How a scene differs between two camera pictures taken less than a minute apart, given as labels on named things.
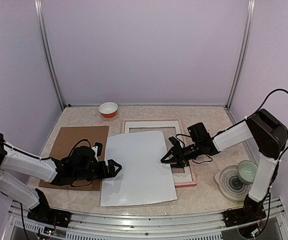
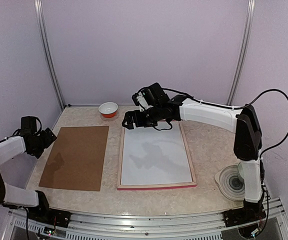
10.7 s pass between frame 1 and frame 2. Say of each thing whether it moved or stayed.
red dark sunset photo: moved
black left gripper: moved
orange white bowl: stayed
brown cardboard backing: stayed
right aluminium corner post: stayed
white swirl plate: stayed
